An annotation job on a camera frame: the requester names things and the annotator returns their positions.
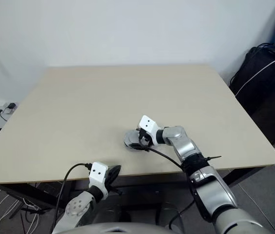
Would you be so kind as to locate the grey round housing lid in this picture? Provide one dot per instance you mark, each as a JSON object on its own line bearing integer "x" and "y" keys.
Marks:
{"x": 131, "y": 137}

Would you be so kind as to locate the dark rounded shape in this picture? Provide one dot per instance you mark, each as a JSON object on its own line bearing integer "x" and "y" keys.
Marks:
{"x": 172, "y": 214}

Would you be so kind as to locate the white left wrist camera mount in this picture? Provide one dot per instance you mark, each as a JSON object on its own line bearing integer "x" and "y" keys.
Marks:
{"x": 98, "y": 173}

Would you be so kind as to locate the black zip tie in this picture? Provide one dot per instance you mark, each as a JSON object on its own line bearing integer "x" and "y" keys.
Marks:
{"x": 214, "y": 158}

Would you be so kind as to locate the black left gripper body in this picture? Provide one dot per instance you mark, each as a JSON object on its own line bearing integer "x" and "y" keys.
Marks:
{"x": 110, "y": 186}

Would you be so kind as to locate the black box under table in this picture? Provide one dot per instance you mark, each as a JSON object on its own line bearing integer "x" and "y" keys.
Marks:
{"x": 48, "y": 187}

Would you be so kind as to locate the black table frame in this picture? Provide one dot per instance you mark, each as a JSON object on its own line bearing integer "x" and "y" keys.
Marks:
{"x": 30, "y": 196}

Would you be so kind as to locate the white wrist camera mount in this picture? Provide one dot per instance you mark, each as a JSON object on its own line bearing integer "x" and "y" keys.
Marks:
{"x": 98, "y": 173}
{"x": 148, "y": 124}

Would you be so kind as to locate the black plug adapter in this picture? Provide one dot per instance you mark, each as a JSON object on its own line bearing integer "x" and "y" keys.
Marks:
{"x": 11, "y": 105}

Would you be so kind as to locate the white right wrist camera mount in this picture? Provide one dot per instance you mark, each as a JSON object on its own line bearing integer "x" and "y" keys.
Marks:
{"x": 148, "y": 124}

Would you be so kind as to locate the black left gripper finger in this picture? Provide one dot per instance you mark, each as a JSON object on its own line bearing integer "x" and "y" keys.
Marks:
{"x": 116, "y": 171}
{"x": 111, "y": 171}

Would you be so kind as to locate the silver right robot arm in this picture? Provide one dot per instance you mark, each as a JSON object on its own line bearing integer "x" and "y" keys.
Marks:
{"x": 186, "y": 146}

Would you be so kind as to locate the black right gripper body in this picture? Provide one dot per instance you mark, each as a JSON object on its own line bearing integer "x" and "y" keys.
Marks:
{"x": 146, "y": 140}

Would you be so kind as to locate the white wall power socket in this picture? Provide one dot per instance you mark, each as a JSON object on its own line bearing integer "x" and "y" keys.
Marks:
{"x": 5, "y": 107}

